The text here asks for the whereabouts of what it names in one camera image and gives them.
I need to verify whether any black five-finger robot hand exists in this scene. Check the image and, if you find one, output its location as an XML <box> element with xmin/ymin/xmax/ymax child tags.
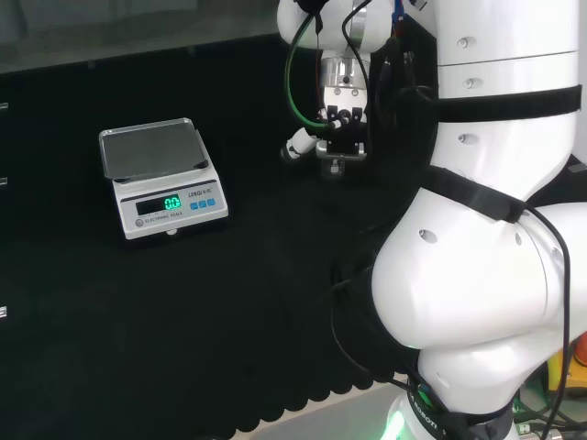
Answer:
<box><xmin>280</xmin><ymin>85</ymin><xmax>371</xmax><ymax>163</ymax></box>

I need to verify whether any white electronic balance steel pan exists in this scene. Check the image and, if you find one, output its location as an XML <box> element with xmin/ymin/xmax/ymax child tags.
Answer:
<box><xmin>97</xmin><ymin>116</ymin><xmax>230</xmax><ymax>241</ymax></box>

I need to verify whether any black bench cloth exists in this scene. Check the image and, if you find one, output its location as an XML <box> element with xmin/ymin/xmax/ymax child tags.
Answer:
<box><xmin>0</xmin><ymin>32</ymin><xmax>587</xmax><ymax>440</ymax></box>

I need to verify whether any yellow stop button box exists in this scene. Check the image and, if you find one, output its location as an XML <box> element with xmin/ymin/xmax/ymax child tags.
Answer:
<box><xmin>546</xmin><ymin>333</ymin><xmax>587</xmax><ymax>396</ymax></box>

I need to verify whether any black cable bundle at wrist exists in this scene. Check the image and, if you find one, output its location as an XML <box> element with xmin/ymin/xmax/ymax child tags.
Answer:
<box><xmin>366</xmin><ymin>35</ymin><xmax>437</xmax><ymax>160</ymax></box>

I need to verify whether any green cable to hand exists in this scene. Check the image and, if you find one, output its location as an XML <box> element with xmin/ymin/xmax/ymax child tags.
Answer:
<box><xmin>284</xmin><ymin>12</ymin><xmax>332</xmax><ymax>130</ymax></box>

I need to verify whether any black cable on cloth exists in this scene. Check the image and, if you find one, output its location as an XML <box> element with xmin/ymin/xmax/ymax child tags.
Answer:
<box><xmin>327</xmin><ymin>260</ymin><xmax>416</xmax><ymax>391</ymax></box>

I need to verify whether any thin black cable over arm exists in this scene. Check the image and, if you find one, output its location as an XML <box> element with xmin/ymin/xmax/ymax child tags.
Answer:
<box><xmin>516</xmin><ymin>204</ymin><xmax>573</xmax><ymax>440</ymax></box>

